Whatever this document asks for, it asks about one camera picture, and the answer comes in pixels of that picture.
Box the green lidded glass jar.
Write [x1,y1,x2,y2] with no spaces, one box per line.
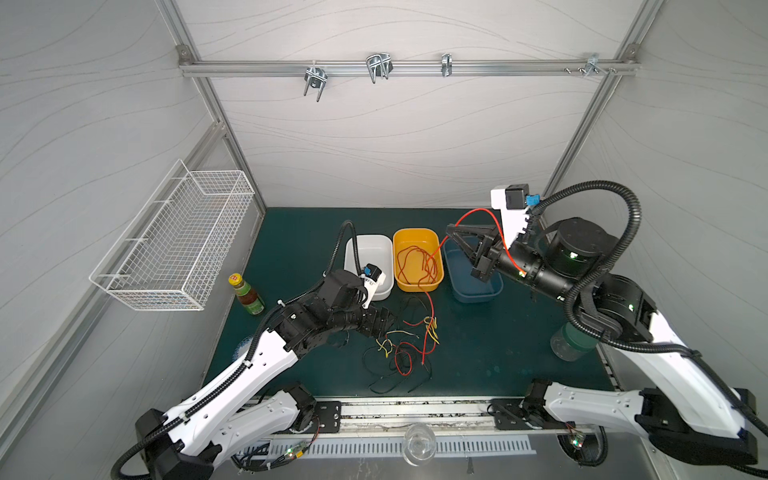
[550,323,598,362]

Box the cable pile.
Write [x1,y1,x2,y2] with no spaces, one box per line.
[361,293,442,396]

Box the white vent grille strip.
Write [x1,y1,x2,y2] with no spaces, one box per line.
[237,434,537,462]

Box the white plastic bin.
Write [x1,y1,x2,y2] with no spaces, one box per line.
[340,234,395,302]

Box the metal u-bolt clamp left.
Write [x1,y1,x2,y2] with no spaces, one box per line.
[303,66,328,102]

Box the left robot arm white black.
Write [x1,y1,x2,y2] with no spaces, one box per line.
[110,263,395,479]

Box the metal bracket right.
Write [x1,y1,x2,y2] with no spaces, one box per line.
[563,54,617,78]

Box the yellow plastic bin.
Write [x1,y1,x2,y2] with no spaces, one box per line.
[393,228,445,293]

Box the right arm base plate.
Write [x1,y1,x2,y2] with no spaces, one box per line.
[486,398,551,431]

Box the white wire basket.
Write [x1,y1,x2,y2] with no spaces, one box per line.
[89,159,254,312]

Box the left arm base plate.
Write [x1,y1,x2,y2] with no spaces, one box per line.
[288,401,342,434]

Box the metal clamp small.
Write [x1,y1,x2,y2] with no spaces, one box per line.
[441,53,453,78]

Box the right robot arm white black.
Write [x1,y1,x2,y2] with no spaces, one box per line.
[446,180,767,477]

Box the red cable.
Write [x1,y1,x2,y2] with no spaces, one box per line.
[395,245,440,288]
[394,245,439,286]
[419,207,524,366]

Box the clear glass cup front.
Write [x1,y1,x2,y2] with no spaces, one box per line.
[402,423,437,467]

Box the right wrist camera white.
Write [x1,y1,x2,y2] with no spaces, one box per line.
[490,184,541,248]

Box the metal u-bolt clamp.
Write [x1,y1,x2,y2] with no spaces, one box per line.
[365,52,393,84]
[303,66,328,102]

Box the aluminium crossbar rail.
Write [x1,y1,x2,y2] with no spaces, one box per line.
[179,56,641,78]

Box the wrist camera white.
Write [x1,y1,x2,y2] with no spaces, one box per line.
[360,263,386,309]
[490,184,541,248]

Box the blue plastic bin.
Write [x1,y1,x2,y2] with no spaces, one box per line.
[442,240,504,304]

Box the sauce bottle yellow cap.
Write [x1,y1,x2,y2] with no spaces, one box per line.
[228,273,265,316]

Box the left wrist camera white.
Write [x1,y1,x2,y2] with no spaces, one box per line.
[360,263,386,309]

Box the metal u-bolt clamp middle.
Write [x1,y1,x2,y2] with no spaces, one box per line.
[365,52,393,84]

